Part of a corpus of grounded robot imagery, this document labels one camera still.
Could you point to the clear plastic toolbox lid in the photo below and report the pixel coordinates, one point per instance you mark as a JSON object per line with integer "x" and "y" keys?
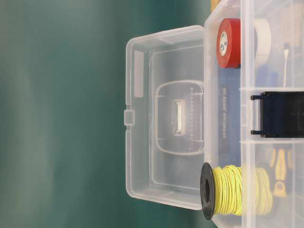
{"x": 164, "y": 116}

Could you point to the clear plastic toolbox base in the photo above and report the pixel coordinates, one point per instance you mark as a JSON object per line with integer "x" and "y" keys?
{"x": 232, "y": 115}

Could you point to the red electrical tape roll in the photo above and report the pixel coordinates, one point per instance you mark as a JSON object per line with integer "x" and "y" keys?
{"x": 229, "y": 43}

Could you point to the white tape roll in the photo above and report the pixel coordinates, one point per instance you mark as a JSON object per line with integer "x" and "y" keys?
{"x": 263, "y": 41}

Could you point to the white plastic stick tool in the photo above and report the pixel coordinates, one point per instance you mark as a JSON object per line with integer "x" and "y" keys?
{"x": 286, "y": 52}

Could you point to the black toolbox handle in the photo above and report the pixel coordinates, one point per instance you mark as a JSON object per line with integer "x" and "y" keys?
{"x": 281, "y": 114}

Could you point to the yellow black handled nipper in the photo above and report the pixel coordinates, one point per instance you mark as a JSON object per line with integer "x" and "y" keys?
{"x": 281, "y": 167}

